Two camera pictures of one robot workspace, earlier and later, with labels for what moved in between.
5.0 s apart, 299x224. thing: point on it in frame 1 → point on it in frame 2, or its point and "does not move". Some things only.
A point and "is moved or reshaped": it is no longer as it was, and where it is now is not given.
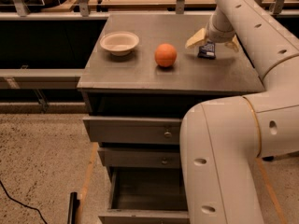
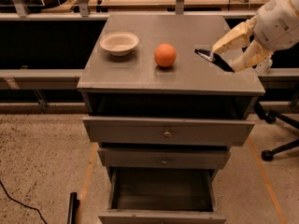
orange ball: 165,55 does not move
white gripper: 220,35 → 276,25
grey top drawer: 138,130 does not move
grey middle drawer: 147,157 does not move
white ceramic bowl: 119,43 does not move
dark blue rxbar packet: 207,50 is moved or reshaped
